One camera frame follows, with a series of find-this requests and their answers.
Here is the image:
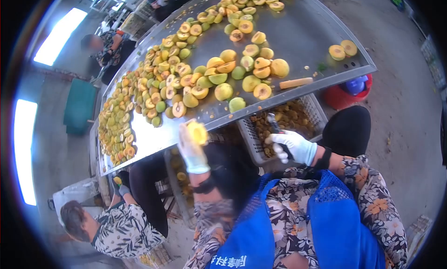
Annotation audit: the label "person's right hand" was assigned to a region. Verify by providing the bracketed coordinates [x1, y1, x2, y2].
[264, 130, 318, 166]

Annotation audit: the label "person's left hand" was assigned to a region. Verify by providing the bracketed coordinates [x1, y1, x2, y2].
[177, 122, 211, 175]

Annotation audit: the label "person's right fingers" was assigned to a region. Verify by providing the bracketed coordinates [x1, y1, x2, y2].
[264, 130, 297, 164]

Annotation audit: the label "person's left fingers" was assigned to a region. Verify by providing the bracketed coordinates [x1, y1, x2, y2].
[177, 122, 200, 154]

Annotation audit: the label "yellow peach half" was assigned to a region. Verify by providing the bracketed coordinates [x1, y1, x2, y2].
[328, 45, 346, 61]
[187, 120, 209, 146]
[340, 40, 358, 57]

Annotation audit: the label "black handled pitting tool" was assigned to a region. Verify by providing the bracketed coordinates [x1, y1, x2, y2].
[267, 112, 295, 161]

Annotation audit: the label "heap of peach pits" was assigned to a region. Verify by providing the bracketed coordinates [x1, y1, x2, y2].
[250, 99, 317, 158]

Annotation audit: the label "white plastic crate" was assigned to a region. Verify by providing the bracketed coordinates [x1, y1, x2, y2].
[237, 93, 329, 167]

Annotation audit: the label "grey plastic crate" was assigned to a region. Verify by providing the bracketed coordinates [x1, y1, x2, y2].
[163, 148, 196, 230]

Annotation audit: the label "black wrist band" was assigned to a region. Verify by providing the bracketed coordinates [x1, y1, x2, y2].
[314, 146, 332, 170]
[192, 180, 218, 195]

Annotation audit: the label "person's legs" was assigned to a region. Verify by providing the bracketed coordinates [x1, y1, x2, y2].
[206, 106, 372, 214]

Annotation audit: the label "pile of halved peaches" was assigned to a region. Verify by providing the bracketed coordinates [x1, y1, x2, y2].
[98, 0, 296, 166]

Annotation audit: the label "red plastic basin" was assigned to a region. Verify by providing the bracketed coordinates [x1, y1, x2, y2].
[323, 73, 373, 111]

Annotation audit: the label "person's body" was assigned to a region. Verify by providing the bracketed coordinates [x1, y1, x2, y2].
[183, 154, 409, 269]

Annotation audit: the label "green stool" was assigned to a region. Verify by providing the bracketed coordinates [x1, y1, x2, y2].
[63, 78, 98, 136]

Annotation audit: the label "steel sorting table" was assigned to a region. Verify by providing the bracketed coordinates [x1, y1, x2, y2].
[89, 0, 378, 177]

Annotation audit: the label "stack of plastic crates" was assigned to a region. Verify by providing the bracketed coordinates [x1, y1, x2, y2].
[120, 0, 158, 40]

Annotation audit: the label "bright window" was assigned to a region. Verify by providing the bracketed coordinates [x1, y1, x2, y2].
[34, 8, 88, 66]
[14, 99, 38, 206]

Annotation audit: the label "wooden handle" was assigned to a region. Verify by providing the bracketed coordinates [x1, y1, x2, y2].
[279, 77, 314, 90]

